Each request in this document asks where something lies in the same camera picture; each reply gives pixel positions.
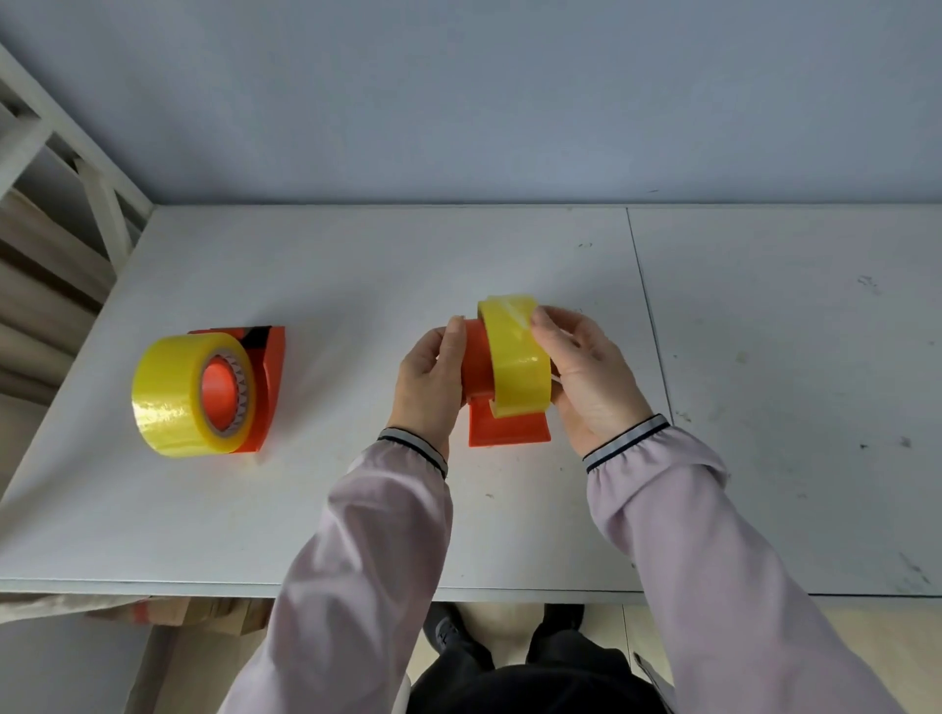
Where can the black trousers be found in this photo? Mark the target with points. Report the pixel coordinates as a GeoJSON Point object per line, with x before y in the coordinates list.
{"type": "Point", "coordinates": [530, 680]}

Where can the brown cardboard box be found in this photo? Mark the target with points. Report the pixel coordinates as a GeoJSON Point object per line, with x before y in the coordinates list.
{"type": "Point", "coordinates": [206, 614]}

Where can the person's left thumb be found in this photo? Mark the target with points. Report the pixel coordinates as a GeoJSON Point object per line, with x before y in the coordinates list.
{"type": "Point", "coordinates": [453, 349]}

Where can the person's left forearm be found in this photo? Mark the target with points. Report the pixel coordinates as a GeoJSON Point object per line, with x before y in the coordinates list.
{"type": "Point", "coordinates": [360, 574]}

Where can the beige curtain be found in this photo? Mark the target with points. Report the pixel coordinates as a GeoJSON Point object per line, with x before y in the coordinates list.
{"type": "Point", "coordinates": [40, 294]}

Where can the white metal frame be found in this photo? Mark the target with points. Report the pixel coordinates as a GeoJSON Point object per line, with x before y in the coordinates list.
{"type": "Point", "coordinates": [81, 165]}

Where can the person's right hand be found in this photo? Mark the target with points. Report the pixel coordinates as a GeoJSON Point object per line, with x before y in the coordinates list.
{"type": "Point", "coordinates": [592, 386]}

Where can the black shoe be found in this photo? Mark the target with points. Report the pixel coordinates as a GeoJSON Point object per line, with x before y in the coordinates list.
{"type": "Point", "coordinates": [447, 631]}

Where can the person's right thumb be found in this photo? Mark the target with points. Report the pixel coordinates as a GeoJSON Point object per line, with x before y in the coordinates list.
{"type": "Point", "coordinates": [546, 338]}

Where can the thin yellow tape roll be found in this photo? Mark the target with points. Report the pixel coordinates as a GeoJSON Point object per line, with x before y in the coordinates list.
{"type": "Point", "coordinates": [515, 353]}

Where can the wide yellow tape roll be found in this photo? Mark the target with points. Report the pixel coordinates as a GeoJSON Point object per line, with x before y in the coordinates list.
{"type": "Point", "coordinates": [169, 393]}

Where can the orange tape dispenser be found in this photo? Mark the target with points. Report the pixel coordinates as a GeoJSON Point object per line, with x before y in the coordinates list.
{"type": "Point", "coordinates": [269, 382]}
{"type": "Point", "coordinates": [508, 430]}

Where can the person's right forearm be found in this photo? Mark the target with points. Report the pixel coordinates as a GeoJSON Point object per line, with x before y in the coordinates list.
{"type": "Point", "coordinates": [706, 574]}

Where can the person's left hand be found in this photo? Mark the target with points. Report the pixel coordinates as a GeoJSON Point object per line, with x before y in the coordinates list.
{"type": "Point", "coordinates": [423, 386]}

